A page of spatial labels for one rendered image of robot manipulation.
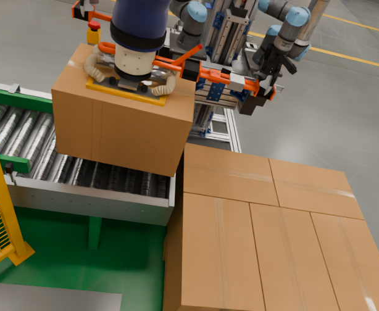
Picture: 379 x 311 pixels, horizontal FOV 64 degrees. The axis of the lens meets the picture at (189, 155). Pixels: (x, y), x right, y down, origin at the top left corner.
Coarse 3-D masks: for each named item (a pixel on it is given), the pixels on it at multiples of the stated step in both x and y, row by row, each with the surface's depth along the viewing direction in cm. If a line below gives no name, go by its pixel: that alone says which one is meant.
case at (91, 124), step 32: (64, 96) 126; (96, 96) 127; (192, 96) 144; (64, 128) 139; (96, 128) 138; (128, 128) 137; (160, 128) 135; (96, 160) 154; (128, 160) 152; (160, 160) 151
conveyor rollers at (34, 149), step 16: (0, 112) 175; (16, 112) 177; (32, 112) 181; (48, 128) 178; (0, 144) 161; (16, 144) 163; (32, 144) 166; (32, 160) 160; (48, 160) 161; (64, 160) 164; (80, 160) 167; (64, 176) 159; (80, 176) 160; (96, 176) 162; (112, 176) 165; (128, 176) 168; (144, 176) 171; (160, 176) 174; (128, 192) 161; (144, 192) 164; (160, 192) 166
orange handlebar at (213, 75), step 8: (96, 16) 146; (104, 16) 146; (104, 48) 128; (112, 48) 131; (152, 64) 132; (160, 64) 131; (168, 64) 132; (208, 72) 137; (216, 72) 136; (208, 80) 135; (216, 80) 135; (224, 80) 135; (248, 80) 140; (248, 88) 137; (256, 88) 137
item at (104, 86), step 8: (88, 80) 130; (104, 80) 132; (112, 80) 129; (88, 88) 129; (96, 88) 128; (104, 88) 129; (112, 88) 130; (120, 88) 131; (144, 88) 131; (128, 96) 130; (136, 96) 131; (144, 96) 132; (152, 96) 133; (160, 96) 135; (160, 104) 132
